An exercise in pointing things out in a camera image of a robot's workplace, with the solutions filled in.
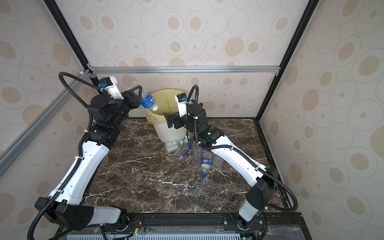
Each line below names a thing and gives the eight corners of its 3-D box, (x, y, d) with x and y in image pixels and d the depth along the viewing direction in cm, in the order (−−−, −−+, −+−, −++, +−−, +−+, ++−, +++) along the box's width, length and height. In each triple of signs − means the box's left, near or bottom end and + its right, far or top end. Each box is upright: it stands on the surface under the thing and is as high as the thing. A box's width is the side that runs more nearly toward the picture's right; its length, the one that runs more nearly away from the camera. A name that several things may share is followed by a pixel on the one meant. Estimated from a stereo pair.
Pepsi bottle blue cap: (201, 177, 91) (201, 173, 86) (200, 155, 101) (200, 151, 96) (211, 177, 91) (212, 173, 86) (210, 155, 101) (210, 151, 96)
